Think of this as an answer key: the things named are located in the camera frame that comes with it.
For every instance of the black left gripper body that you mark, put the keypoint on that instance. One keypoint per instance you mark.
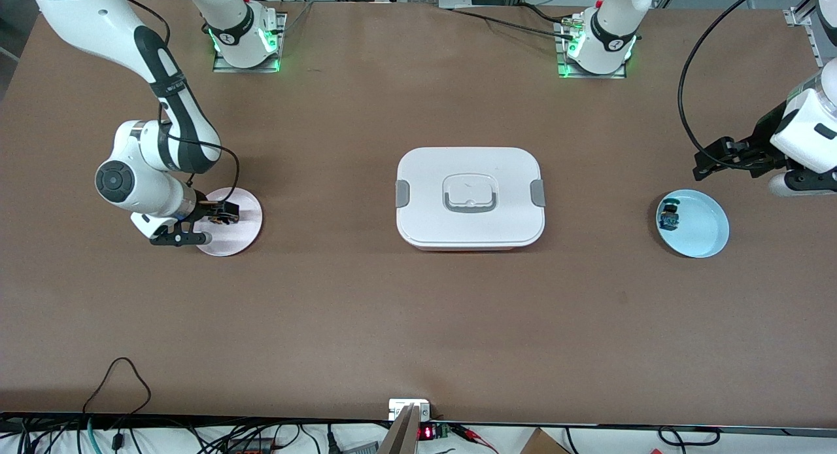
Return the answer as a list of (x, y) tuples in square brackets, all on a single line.
[(762, 142)]

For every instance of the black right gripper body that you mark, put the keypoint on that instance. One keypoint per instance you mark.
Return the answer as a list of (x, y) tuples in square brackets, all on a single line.
[(208, 211)]

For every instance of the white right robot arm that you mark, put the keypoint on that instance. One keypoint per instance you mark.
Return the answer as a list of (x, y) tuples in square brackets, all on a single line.
[(85, 16)]

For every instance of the brown cardboard box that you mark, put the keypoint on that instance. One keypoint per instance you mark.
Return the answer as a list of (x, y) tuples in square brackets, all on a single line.
[(543, 444)]

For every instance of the pink round plate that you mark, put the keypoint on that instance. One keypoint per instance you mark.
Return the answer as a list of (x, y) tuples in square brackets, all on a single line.
[(239, 241)]

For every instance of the light blue round plate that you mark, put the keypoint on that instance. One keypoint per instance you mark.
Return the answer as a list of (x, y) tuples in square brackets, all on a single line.
[(703, 228)]

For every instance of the small black green part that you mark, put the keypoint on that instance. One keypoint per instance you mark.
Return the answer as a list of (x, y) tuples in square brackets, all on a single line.
[(668, 216)]

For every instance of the small white mounting block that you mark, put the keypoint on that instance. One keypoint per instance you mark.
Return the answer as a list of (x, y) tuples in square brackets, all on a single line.
[(399, 407)]

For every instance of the red digit display module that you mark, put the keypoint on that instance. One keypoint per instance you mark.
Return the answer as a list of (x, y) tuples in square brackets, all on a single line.
[(426, 432)]

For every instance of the red clip test leads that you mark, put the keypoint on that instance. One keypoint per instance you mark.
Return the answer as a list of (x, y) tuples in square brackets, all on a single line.
[(467, 433)]

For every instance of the aluminium corner frame rail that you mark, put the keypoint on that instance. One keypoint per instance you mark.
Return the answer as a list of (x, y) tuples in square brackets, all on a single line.
[(799, 17)]

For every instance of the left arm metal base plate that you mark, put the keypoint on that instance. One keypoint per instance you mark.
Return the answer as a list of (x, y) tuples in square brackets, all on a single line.
[(569, 72)]

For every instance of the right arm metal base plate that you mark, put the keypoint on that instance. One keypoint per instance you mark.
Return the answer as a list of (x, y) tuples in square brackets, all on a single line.
[(278, 22)]

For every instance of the grey camera support bar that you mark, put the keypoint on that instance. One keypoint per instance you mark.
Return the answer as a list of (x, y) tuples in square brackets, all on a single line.
[(402, 437)]

